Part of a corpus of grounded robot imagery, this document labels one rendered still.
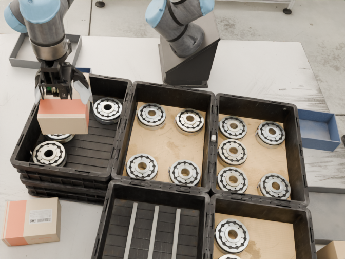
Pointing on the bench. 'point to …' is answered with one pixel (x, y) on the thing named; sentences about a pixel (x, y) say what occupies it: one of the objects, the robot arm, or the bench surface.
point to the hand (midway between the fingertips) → (65, 99)
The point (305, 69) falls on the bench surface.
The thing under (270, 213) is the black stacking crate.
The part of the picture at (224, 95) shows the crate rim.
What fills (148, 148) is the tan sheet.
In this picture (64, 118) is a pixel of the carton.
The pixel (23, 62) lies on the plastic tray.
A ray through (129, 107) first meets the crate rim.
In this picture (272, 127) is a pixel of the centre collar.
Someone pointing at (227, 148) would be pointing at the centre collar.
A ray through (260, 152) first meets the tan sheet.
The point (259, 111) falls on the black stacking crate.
